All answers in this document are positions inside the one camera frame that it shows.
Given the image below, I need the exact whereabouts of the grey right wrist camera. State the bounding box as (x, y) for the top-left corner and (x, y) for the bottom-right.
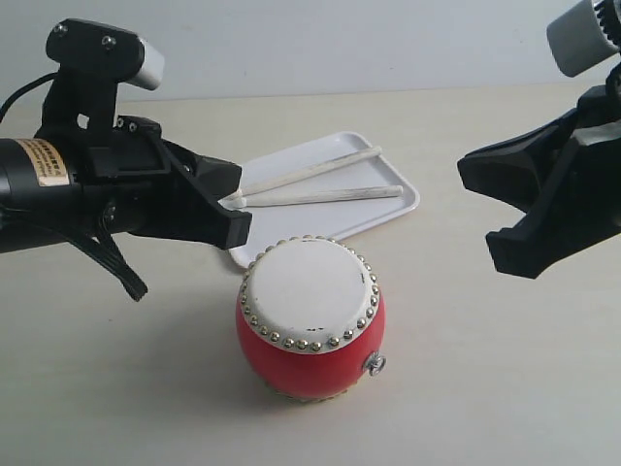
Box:
(546, 1), (620, 78)

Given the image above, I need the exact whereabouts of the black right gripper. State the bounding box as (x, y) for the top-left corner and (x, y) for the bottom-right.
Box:
(457, 65), (620, 279)

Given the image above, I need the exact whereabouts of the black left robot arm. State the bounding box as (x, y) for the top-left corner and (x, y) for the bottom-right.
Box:
(1, 116), (252, 252)

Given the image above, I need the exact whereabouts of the white wooden drumstick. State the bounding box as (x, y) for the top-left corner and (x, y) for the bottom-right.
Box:
(237, 146), (382, 196)
(221, 185), (404, 208)

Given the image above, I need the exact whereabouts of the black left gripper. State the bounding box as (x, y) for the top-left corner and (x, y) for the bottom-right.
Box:
(81, 116), (251, 250)

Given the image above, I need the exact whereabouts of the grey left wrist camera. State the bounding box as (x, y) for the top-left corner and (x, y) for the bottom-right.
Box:
(42, 18), (165, 144)

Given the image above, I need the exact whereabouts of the red small drum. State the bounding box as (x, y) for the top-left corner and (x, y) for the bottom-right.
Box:
(236, 235), (387, 402)

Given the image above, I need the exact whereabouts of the white plastic tray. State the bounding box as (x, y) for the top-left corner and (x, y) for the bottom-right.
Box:
(229, 131), (420, 268)

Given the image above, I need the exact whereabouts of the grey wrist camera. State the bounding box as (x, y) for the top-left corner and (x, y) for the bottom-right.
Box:
(546, 1), (620, 78)
(42, 18), (165, 144)

